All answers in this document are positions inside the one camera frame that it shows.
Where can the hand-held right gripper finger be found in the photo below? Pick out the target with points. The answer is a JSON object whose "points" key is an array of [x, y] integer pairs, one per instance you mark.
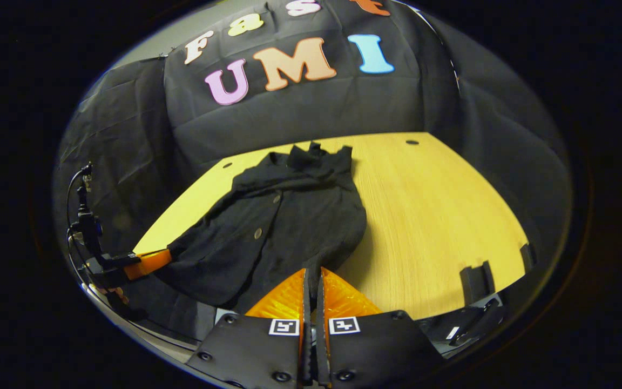
{"points": [[307, 302], [320, 313]]}

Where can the black table clamp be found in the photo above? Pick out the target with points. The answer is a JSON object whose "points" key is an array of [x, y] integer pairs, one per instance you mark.
{"points": [[477, 283], [528, 256]]}

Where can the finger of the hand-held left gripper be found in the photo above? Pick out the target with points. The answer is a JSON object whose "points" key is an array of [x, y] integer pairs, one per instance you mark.
{"points": [[149, 263]]}

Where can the plain black backdrop cloth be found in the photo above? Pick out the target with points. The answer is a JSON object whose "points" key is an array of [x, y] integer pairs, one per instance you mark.
{"points": [[122, 135], [505, 119]]}

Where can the black jacket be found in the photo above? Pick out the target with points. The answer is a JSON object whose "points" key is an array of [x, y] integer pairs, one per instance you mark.
{"points": [[289, 227]]}

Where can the dark object with white label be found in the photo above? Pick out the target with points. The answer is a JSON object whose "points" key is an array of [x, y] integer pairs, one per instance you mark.
{"points": [[462, 324]]}

